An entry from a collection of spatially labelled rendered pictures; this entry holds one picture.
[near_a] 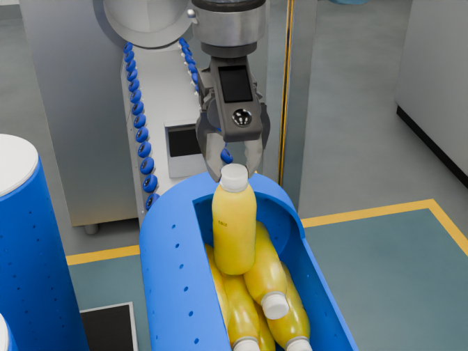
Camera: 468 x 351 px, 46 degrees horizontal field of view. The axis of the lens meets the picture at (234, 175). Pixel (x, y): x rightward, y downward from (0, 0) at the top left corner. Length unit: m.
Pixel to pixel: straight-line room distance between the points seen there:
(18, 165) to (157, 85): 0.67
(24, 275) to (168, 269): 0.68
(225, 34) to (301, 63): 0.83
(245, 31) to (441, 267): 2.08
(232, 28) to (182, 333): 0.38
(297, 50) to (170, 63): 0.67
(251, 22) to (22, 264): 0.92
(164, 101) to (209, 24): 1.11
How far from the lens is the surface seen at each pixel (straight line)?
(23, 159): 1.36
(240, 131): 0.64
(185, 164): 1.38
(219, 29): 0.65
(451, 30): 3.06
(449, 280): 2.57
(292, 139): 1.58
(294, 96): 1.51
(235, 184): 0.77
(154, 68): 1.97
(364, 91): 3.90
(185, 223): 0.82
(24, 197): 1.31
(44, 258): 1.43
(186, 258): 0.78
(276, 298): 0.86
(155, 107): 1.72
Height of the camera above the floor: 1.76
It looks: 36 degrees down
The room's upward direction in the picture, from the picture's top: straight up
